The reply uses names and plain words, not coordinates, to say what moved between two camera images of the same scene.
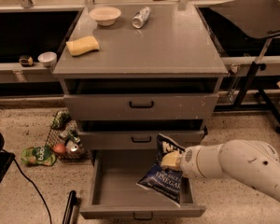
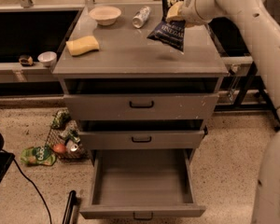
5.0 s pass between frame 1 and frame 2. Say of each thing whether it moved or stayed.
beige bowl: stayed
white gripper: moved
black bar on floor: stayed
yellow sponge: stayed
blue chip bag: moved
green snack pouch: stayed
